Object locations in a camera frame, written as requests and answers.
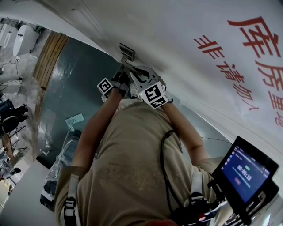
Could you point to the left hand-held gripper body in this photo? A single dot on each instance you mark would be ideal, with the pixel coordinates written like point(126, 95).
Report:
point(105, 85)

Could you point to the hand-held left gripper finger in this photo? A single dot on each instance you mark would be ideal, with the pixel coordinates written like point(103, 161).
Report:
point(122, 72)
point(117, 71)

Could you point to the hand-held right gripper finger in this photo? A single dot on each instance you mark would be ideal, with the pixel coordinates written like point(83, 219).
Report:
point(136, 81)
point(147, 74)

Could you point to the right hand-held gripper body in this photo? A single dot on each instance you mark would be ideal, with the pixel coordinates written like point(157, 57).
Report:
point(152, 93)

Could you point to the white door with red sign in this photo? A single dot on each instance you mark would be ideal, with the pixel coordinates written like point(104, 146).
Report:
point(177, 33)

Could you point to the person's left forearm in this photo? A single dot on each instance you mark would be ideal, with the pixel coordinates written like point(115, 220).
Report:
point(92, 132)

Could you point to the person's right forearm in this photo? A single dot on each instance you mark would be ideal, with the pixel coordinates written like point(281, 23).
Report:
point(188, 136)

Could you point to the person's right shoe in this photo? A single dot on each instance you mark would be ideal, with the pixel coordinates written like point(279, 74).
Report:
point(133, 90)

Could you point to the person's shoe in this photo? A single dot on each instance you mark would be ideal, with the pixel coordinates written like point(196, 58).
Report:
point(133, 90)
point(104, 98)

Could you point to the person's left shoe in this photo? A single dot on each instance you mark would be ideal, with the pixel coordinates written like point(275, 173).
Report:
point(104, 98)

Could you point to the flat mop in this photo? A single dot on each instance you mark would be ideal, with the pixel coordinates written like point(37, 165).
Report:
point(75, 120)

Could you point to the wooden slat ramp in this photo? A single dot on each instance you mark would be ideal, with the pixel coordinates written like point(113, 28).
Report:
point(48, 59)

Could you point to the person's light shirt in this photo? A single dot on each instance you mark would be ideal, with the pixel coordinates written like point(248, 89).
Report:
point(132, 165)

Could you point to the paper sign with red lettering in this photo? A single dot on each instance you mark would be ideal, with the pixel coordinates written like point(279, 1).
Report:
point(232, 77)

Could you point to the white toilet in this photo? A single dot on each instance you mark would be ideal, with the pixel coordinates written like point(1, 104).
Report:
point(24, 39)
point(5, 35)

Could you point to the black chest-mounted monitor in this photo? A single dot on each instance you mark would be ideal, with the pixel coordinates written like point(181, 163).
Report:
point(243, 172)

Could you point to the black suitcase with white tags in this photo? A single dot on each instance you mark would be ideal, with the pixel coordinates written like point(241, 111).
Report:
point(47, 196)

